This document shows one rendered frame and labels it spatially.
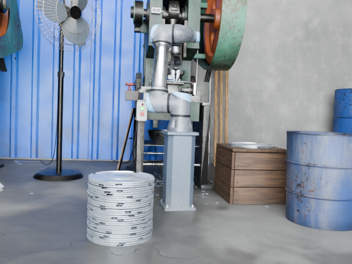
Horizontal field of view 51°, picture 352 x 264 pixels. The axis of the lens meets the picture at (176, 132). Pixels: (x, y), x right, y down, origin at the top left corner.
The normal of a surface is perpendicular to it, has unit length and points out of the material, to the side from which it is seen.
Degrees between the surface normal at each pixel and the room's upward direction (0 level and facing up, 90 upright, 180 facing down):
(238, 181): 90
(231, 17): 101
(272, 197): 90
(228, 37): 122
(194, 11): 90
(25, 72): 90
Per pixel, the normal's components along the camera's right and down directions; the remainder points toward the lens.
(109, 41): 0.15, 0.06
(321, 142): -0.47, 0.07
